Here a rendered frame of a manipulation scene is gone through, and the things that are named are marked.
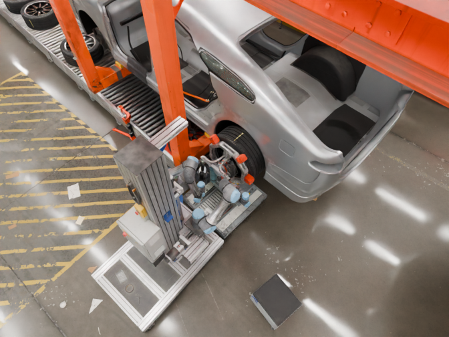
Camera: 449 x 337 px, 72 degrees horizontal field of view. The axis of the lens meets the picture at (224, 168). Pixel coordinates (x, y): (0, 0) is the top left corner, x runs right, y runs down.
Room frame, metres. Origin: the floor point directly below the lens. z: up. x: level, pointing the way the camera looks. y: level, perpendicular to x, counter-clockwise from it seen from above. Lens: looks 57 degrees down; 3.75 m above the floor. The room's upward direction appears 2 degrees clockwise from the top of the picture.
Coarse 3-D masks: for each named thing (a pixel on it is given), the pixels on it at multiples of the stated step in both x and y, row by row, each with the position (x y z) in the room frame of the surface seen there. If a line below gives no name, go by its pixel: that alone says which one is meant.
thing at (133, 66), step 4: (128, 56) 3.61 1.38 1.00; (128, 60) 3.58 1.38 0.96; (132, 60) 3.54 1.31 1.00; (136, 60) 3.62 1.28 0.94; (128, 64) 3.56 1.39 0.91; (132, 64) 3.52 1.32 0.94; (136, 64) 3.47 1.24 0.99; (140, 64) 3.51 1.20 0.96; (128, 68) 3.57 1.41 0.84; (132, 68) 3.50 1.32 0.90; (136, 68) 3.46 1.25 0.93; (140, 68) 3.41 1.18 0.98; (144, 68) 3.37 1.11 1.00; (132, 72) 3.53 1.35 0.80; (136, 72) 3.43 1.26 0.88; (140, 72) 3.39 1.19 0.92; (144, 72) 3.34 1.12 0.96; (140, 76) 3.37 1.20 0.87; (144, 76) 3.32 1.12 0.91; (144, 80) 3.33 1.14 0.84
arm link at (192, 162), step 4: (188, 156) 1.72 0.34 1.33; (192, 156) 1.72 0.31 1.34; (188, 160) 1.67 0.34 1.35; (192, 160) 1.66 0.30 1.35; (196, 160) 1.68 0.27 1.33; (180, 164) 1.70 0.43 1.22; (184, 164) 1.65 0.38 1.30; (188, 164) 1.62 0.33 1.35; (192, 164) 1.62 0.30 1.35; (196, 164) 1.64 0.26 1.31; (168, 168) 1.75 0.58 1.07; (172, 168) 1.71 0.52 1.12; (176, 168) 1.68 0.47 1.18; (180, 168) 1.65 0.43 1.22; (192, 168) 1.58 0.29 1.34; (172, 172) 1.67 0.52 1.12; (176, 172) 1.65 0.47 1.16; (180, 172) 1.64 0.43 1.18
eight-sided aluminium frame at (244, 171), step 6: (210, 144) 2.15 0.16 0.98; (216, 144) 2.07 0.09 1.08; (222, 144) 2.05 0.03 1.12; (210, 150) 2.15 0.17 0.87; (228, 150) 1.97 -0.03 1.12; (234, 150) 1.97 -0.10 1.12; (210, 156) 2.14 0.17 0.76; (234, 156) 1.90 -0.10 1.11; (240, 168) 1.84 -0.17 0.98; (246, 168) 1.84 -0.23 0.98; (228, 174) 2.00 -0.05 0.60; (246, 174) 1.83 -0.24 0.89; (234, 180) 1.89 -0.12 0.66; (240, 180) 1.84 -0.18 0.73
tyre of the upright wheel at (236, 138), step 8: (224, 128) 2.33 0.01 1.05; (232, 128) 2.25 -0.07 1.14; (240, 128) 2.23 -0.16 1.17; (224, 136) 2.13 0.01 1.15; (232, 136) 2.12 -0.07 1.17; (240, 136) 2.12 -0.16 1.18; (248, 136) 2.13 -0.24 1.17; (232, 144) 2.04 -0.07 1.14; (240, 144) 2.01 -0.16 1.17; (248, 144) 2.03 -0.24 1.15; (256, 144) 2.06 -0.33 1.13; (240, 152) 1.96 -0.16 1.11; (248, 152) 1.95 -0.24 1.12; (256, 152) 1.98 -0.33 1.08; (248, 160) 1.88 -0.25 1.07; (256, 160) 1.91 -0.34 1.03; (264, 160) 1.97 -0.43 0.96; (248, 168) 1.87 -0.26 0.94; (256, 168) 1.87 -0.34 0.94; (264, 168) 1.97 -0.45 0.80; (256, 176) 1.87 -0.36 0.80
